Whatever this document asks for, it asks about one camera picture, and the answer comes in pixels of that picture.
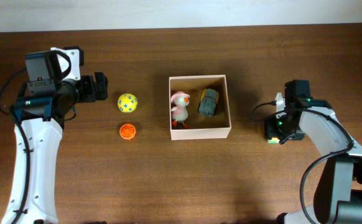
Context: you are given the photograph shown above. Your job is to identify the yellow and grey toy truck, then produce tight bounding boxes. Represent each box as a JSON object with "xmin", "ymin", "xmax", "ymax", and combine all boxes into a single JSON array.
[{"xmin": 198, "ymin": 88, "xmax": 219, "ymax": 116}]

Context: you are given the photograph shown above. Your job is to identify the orange lattice ball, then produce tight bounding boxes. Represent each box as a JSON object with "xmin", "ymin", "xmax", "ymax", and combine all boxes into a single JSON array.
[{"xmin": 119, "ymin": 123, "xmax": 136, "ymax": 141}]

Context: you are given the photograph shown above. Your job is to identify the beige open cardboard box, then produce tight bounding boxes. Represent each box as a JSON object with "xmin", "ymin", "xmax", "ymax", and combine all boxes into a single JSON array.
[{"xmin": 169, "ymin": 75, "xmax": 231, "ymax": 141}]

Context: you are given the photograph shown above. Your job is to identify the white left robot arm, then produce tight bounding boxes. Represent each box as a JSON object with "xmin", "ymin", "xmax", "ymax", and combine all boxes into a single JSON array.
[{"xmin": 2, "ymin": 47, "xmax": 108, "ymax": 223}]

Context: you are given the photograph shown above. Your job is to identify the white duck toy pink hat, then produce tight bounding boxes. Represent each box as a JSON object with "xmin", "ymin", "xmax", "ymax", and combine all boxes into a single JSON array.
[{"xmin": 170, "ymin": 91, "xmax": 190, "ymax": 129}]

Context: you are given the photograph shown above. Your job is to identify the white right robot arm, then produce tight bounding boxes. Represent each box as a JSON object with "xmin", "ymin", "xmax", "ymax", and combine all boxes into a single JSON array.
[{"xmin": 264, "ymin": 80, "xmax": 362, "ymax": 223}]

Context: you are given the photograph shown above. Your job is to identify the multicolour puzzle cube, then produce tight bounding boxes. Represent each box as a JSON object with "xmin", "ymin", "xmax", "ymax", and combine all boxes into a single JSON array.
[{"xmin": 267, "ymin": 137, "xmax": 279, "ymax": 144}]

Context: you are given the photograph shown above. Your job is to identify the yellow ball blue letters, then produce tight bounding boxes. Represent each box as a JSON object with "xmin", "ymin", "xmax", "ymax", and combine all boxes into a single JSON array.
[{"xmin": 117, "ymin": 93, "xmax": 138, "ymax": 113}]

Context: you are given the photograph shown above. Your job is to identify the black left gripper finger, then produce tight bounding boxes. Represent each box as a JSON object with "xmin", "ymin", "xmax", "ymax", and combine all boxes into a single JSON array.
[
  {"xmin": 95, "ymin": 72, "xmax": 108, "ymax": 85},
  {"xmin": 95, "ymin": 85, "xmax": 108, "ymax": 100}
]

